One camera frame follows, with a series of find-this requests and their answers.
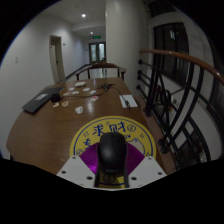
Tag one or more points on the dark window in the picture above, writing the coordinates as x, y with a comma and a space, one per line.
175, 50

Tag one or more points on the white rectangular card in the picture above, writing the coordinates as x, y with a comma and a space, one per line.
128, 101

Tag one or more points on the dark closed laptop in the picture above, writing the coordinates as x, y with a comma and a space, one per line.
41, 99

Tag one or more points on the wooden chair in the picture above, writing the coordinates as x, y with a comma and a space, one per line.
100, 66

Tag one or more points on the black railing with wooden handrail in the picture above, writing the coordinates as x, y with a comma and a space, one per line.
180, 110

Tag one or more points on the small black box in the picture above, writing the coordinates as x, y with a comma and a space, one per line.
55, 97

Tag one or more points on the round ceiling light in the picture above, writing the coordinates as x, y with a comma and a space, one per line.
83, 15

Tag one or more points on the black computer mouse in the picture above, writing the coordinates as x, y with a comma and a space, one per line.
112, 151

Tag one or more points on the round yellow printed mouse pad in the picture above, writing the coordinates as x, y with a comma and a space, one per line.
113, 126

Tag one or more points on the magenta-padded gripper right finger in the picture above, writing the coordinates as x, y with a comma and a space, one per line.
143, 168

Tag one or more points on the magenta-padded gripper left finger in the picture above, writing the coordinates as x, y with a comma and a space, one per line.
80, 166

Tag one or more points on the green exit sign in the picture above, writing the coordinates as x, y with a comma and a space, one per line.
96, 37

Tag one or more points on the small white box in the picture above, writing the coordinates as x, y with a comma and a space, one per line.
80, 84

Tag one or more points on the glass double door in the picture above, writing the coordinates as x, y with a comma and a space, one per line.
97, 52

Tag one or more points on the open side doorway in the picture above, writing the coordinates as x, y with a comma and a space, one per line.
57, 60

